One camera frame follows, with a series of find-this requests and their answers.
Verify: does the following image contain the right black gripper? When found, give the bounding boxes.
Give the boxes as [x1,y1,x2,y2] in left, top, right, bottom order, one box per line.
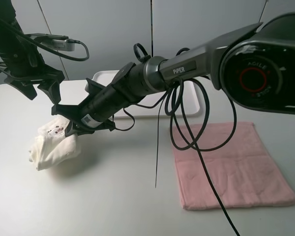
[52,77,142,137]

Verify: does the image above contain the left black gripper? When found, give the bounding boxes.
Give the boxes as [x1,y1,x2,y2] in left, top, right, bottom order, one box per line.
[0,41,64,104]

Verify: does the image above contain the cream white towel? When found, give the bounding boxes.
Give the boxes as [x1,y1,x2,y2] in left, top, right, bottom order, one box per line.
[29,115,81,171]

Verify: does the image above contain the pink towel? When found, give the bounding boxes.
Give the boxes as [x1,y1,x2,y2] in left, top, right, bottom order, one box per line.
[173,122,295,210]

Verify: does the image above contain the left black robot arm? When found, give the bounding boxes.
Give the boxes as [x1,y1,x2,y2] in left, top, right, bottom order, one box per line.
[0,0,65,104]

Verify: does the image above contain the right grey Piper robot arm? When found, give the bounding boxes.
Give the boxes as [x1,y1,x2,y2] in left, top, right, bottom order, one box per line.
[52,12,295,136]

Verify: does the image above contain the white rectangular plastic tray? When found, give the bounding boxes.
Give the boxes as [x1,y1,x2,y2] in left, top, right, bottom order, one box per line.
[92,70,200,118]

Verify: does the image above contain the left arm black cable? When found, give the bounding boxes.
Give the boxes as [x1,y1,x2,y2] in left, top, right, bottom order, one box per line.
[0,12,90,62]

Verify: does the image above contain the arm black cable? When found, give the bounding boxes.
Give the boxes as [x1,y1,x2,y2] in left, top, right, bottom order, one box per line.
[115,43,243,236]
[0,12,90,62]

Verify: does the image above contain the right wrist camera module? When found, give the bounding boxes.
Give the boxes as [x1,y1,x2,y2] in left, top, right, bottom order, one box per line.
[85,78,105,95]

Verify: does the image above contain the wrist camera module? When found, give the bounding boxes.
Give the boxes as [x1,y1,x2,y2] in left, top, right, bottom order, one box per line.
[85,78,105,95]
[26,33,75,52]

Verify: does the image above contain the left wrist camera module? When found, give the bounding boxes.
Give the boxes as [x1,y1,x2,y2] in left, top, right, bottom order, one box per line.
[26,33,75,52]

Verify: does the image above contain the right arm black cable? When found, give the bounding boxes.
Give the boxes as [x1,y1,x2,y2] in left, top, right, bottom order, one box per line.
[115,43,243,236]

